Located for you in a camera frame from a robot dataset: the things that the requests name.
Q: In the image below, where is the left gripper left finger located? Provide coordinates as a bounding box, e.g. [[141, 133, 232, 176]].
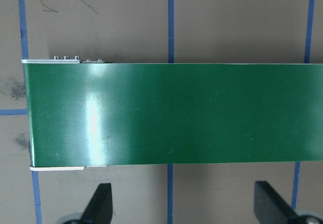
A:
[[80, 183, 113, 224]]

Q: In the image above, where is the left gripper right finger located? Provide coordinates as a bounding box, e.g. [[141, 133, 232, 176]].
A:
[[253, 181, 299, 224]]

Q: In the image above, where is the green conveyor belt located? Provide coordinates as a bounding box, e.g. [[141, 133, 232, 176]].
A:
[[23, 60, 322, 171]]

